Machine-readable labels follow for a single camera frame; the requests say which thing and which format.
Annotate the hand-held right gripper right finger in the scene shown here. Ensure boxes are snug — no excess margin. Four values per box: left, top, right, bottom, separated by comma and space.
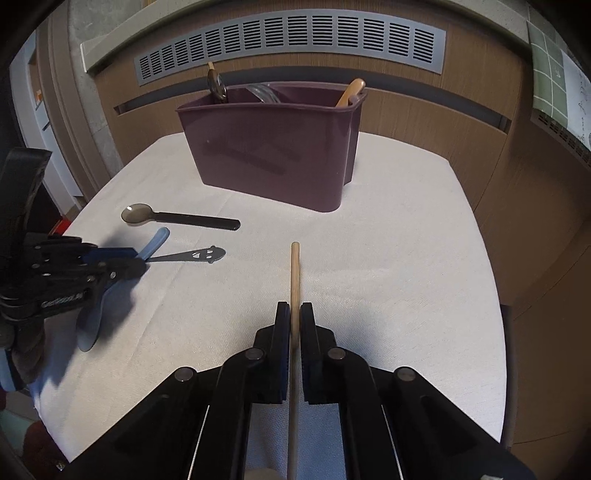
299, 301, 539, 480

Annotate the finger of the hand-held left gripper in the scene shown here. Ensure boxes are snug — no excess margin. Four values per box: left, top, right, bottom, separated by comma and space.
58, 235, 140, 265
69, 260, 147, 306

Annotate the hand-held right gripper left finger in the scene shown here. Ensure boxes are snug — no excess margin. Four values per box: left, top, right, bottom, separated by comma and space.
65, 301, 293, 480

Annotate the light blue plastic spoon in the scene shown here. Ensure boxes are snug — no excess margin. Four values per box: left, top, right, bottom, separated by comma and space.
76, 227, 171, 354

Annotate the purple plastic utensil holder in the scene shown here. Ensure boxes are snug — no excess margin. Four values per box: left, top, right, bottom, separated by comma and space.
176, 82, 369, 213

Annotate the wooden spoon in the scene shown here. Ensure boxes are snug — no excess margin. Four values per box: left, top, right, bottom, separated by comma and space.
335, 78, 367, 108

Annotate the person's left hand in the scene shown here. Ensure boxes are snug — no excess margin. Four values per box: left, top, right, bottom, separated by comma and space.
0, 318, 49, 384

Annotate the dark translucent plastic spoon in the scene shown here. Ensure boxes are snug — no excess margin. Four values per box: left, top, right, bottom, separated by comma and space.
121, 203, 241, 232

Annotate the white tablecloth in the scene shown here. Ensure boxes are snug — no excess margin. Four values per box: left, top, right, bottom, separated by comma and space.
30, 131, 509, 480

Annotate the dark brown plastic utensil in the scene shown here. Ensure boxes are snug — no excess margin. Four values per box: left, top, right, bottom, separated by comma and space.
209, 71, 228, 103

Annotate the clear plastic utensil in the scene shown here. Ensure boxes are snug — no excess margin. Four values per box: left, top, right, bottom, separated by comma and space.
245, 83, 282, 105

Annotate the grey vent grille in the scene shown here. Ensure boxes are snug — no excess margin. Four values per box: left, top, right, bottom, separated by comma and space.
134, 13, 448, 86

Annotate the green checked cloth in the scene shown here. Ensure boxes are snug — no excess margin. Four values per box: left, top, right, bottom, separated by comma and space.
526, 21, 591, 148

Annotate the metal spoon with smiley handle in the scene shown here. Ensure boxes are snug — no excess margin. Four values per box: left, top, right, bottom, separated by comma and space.
145, 246, 227, 265

